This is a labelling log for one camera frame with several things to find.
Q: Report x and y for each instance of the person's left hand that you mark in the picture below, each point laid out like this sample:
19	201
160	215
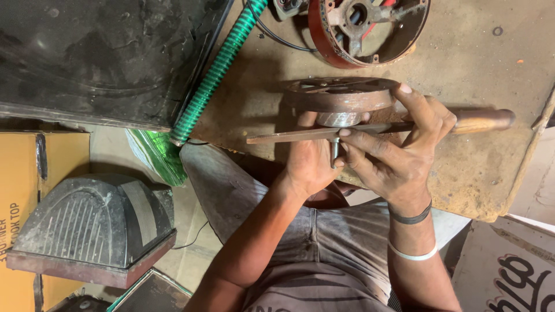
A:
305	169

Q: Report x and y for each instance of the person's right hand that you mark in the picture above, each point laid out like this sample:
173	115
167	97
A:
403	169

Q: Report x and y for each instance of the rusty motor rotor with shaft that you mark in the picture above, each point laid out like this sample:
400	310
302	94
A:
342	99

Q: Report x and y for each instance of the black wristband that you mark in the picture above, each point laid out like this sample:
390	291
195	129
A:
409	218

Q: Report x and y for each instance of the white bangle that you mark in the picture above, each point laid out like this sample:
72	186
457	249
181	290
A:
412	256

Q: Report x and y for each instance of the grey printed shirt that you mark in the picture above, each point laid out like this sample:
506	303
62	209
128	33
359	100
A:
312	290

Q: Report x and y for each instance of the red round motor housing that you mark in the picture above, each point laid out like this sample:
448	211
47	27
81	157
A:
329	47

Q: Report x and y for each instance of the white signboard with black lettering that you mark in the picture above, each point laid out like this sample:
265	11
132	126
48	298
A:
507	268

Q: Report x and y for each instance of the green plastic bag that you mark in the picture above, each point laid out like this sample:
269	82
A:
158	154

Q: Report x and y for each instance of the small metal washer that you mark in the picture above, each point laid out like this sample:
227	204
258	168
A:
497	31

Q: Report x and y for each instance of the dark box with green edge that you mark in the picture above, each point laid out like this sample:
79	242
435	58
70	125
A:
147	294

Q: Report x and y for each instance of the dusty dark old monitor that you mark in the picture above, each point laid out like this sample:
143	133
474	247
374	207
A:
91	225

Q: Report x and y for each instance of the large dark metal case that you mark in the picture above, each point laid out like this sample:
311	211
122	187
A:
104	60

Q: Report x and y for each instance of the yellow cardboard box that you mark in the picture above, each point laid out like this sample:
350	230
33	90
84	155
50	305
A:
19	173

